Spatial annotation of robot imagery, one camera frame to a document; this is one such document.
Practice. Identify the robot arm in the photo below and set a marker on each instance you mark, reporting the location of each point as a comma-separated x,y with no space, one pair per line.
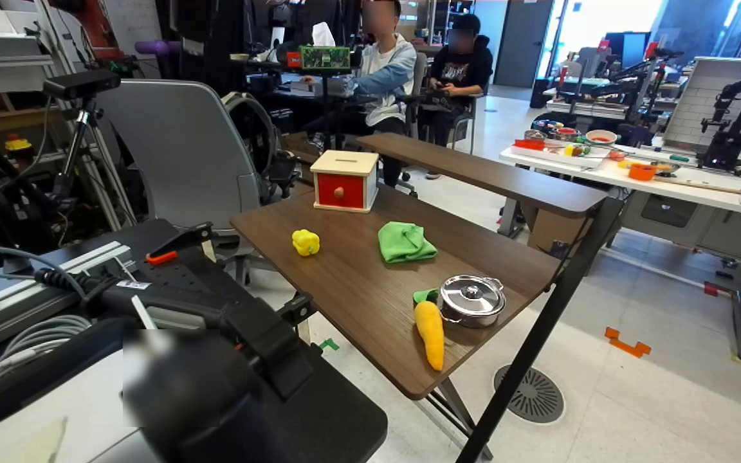
210,411

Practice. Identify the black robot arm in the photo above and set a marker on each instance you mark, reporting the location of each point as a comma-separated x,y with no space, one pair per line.
727,138

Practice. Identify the silver pot lid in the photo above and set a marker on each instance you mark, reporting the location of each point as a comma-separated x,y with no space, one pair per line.
472,297

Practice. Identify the silver pot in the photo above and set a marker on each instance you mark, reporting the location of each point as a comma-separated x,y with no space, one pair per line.
470,316

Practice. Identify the green cloth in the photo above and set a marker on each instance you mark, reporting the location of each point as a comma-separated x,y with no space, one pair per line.
402,243

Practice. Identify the red drawer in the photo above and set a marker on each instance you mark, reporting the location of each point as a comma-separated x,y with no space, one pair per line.
351,191

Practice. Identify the yellow toy pepper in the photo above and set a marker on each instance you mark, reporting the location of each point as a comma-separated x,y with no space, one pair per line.
305,242

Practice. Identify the wooden box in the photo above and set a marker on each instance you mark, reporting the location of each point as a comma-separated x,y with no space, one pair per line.
345,164

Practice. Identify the plush toy carrot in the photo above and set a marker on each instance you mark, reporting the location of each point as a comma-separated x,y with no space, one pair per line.
431,331

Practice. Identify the black mounting clamp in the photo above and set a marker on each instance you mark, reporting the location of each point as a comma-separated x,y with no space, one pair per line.
267,341

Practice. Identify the person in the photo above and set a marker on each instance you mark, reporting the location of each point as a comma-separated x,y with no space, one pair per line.
386,77
460,67

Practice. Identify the cardboard box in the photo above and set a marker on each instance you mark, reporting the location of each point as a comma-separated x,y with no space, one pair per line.
547,231

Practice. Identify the green tissue box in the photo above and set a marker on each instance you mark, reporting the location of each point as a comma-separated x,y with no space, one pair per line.
324,58

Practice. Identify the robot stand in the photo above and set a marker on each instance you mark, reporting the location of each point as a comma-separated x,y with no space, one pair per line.
338,418

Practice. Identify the grey office chair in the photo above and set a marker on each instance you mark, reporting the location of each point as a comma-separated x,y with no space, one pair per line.
184,148

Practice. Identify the round floor drain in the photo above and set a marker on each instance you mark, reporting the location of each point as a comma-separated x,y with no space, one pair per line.
530,395

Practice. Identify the grey door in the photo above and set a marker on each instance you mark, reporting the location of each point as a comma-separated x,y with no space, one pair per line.
521,42

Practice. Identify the white bowl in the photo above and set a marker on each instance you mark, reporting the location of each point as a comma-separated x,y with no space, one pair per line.
601,136

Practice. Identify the orange bowl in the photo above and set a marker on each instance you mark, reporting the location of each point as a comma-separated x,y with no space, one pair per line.
642,172

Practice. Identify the monitor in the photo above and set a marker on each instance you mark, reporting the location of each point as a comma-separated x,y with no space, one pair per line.
631,48

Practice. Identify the white table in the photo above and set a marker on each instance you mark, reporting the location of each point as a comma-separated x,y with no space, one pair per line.
698,186

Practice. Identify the white tile panel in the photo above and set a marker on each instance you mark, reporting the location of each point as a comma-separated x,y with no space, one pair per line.
692,103

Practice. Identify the camera on tripod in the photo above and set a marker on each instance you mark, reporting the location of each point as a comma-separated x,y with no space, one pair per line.
81,83

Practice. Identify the aluminium rail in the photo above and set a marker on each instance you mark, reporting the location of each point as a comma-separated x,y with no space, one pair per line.
36,283

